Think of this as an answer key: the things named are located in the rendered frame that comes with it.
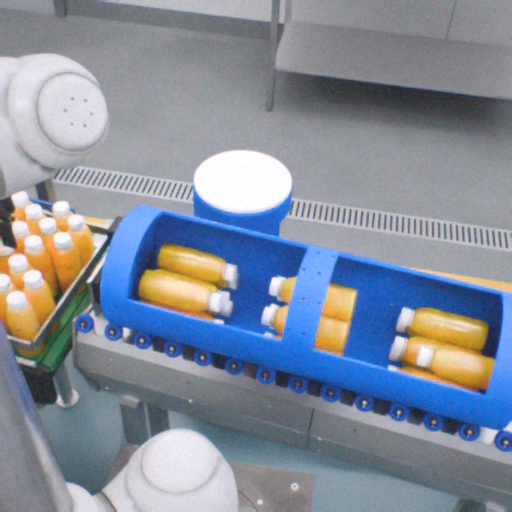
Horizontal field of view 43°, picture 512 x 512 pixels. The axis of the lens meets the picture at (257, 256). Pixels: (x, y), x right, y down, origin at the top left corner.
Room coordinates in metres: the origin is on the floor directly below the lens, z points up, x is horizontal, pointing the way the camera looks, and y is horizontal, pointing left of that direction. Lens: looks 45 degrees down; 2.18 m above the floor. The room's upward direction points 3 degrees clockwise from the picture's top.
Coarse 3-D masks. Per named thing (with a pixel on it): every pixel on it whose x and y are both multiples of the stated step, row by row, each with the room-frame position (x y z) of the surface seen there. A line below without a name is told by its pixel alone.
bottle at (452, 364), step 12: (432, 348) 0.83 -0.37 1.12; (444, 348) 0.83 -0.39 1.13; (432, 360) 0.81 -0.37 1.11; (444, 360) 0.80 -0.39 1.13; (456, 360) 0.80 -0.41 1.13; (468, 360) 0.80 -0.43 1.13; (480, 360) 0.80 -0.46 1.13; (492, 360) 0.80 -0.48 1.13; (444, 372) 0.78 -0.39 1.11; (456, 372) 0.78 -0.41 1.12; (468, 372) 0.78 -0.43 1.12; (480, 372) 0.77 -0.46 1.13; (468, 384) 0.77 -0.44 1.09; (480, 384) 0.76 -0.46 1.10
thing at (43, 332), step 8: (104, 240) 1.23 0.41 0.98; (96, 248) 1.20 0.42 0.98; (104, 248) 1.22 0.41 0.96; (96, 256) 1.18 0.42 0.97; (88, 264) 1.14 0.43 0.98; (80, 272) 1.11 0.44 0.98; (88, 272) 1.14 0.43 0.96; (80, 280) 1.10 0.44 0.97; (72, 288) 1.06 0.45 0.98; (64, 296) 1.03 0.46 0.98; (72, 296) 1.05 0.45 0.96; (64, 304) 1.02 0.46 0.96; (56, 312) 0.98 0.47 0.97; (48, 320) 0.96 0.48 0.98; (56, 320) 0.98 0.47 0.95; (40, 328) 0.93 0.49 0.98; (48, 328) 0.94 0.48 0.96; (40, 336) 0.91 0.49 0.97; (32, 344) 0.89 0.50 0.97
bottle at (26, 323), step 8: (32, 304) 0.95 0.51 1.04; (8, 312) 0.92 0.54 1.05; (16, 312) 0.91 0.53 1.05; (24, 312) 0.92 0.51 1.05; (32, 312) 0.93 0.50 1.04; (8, 320) 0.91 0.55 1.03; (16, 320) 0.90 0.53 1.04; (24, 320) 0.91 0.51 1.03; (32, 320) 0.92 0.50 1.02; (16, 328) 0.90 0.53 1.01; (24, 328) 0.90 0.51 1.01; (32, 328) 0.91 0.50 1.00; (16, 336) 0.90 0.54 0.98; (24, 336) 0.90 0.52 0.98; (32, 336) 0.91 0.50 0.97; (40, 344) 0.92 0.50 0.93; (24, 352) 0.90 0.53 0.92; (32, 352) 0.90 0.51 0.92; (40, 352) 0.91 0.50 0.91
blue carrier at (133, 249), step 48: (144, 240) 1.11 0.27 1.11; (192, 240) 1.15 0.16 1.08; (240, 240) 1.11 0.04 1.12; (288, 240) 1.03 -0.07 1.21; (240, 288) 1.08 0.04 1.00; (384, 288) 1.03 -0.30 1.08; (432, 288) 1.00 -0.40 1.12; (480, 288) 0.92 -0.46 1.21; (192, 336) 0.85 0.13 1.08; (240, 336) 0.83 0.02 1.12; (288, 336) 0.82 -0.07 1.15; (384, 336) 0.97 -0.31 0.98; (336, 384) 0.78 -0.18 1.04; (384, 384) 0.75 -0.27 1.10; (432, 384) 0.73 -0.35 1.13
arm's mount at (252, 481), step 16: (128, 448) 0.60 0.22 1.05; (240, 464) 0.58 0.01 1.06; (240, 480) 0.55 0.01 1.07; (256, 480) 0.55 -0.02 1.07; (272, 480) 0.55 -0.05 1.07; (288, 480) 0.55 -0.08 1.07; (304, 480) 0.55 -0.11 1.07; (240, 496) 0.52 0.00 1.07; (256, 496) 0.52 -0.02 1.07; (272, 496) 0.52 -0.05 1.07; (288, 496) 0.52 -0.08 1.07; (304, 496) 0.52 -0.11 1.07
